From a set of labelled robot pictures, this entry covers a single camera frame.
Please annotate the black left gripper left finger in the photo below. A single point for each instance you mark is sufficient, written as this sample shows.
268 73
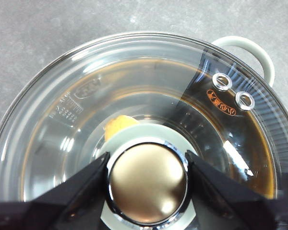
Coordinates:
62 213

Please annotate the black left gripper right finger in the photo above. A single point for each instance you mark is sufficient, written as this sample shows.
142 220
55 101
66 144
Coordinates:
230 210

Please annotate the glass lid with green knob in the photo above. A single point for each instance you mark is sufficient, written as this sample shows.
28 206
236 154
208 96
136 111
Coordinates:
146 182

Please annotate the yellow corn cob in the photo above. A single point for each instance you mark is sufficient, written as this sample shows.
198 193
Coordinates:
118 125

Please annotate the sage green electric pot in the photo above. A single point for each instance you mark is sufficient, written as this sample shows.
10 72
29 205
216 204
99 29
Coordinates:
266 62

